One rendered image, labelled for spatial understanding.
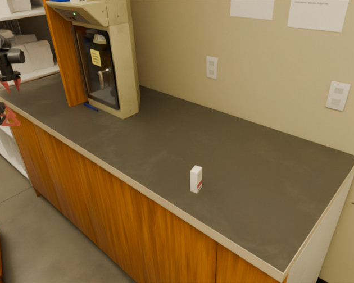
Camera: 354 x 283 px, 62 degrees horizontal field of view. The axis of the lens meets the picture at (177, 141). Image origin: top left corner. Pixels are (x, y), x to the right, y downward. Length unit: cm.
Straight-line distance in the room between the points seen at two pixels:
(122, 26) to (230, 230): 102
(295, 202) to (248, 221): 19
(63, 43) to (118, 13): 42
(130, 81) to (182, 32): 41
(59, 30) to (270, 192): 130
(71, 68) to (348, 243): 171
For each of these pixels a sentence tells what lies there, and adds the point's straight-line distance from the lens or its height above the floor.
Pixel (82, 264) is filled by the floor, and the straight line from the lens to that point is 215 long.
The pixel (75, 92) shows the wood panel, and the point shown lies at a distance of 184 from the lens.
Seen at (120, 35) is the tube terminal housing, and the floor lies 136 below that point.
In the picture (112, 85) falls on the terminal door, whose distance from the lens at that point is 154.
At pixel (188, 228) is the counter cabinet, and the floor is 83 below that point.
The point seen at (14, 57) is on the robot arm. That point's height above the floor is 128.
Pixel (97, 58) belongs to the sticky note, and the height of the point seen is 125.
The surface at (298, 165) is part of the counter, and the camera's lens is 127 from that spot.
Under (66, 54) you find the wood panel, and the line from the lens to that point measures 178.
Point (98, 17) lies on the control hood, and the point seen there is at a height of 146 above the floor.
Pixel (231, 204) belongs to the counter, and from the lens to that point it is 104.
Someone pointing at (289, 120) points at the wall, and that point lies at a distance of 149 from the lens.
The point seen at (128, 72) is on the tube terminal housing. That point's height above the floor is 118.
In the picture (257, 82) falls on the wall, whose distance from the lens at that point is 150.
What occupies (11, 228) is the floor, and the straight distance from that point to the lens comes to 259.
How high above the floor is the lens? 165
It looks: 32 degrees down
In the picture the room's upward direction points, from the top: 2 degrees counter-clockwise
